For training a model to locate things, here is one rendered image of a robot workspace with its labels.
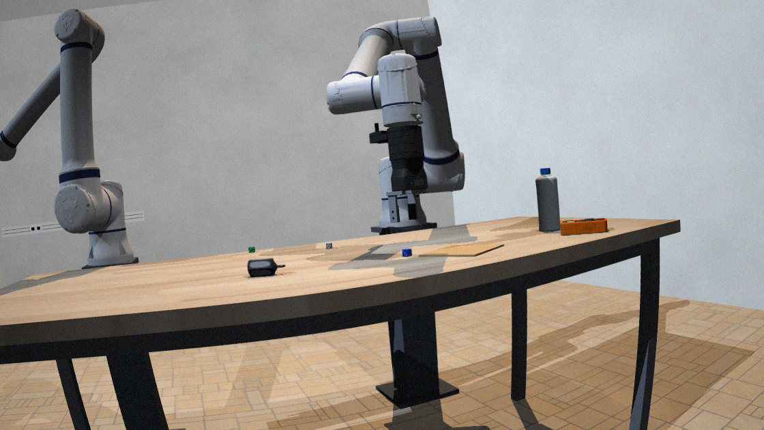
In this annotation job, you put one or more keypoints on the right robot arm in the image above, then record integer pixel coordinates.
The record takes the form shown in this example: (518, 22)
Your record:
(84, 203)

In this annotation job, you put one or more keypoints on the orange square mat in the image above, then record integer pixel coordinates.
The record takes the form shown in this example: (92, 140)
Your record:
(462, 250)

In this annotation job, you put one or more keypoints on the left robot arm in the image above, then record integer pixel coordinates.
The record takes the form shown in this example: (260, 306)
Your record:
(398, 84)

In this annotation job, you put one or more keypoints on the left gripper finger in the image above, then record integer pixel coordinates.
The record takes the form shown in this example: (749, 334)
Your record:
(393, 205)
(412, 203)

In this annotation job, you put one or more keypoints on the orange digital multimeter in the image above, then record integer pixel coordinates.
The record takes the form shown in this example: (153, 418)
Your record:
(589, 225)

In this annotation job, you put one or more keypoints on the grey plastic bottle with blue cap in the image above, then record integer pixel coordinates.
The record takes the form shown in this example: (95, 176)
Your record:
(548, 201)

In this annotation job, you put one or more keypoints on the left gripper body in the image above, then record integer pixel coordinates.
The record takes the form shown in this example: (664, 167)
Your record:
(405, 143)

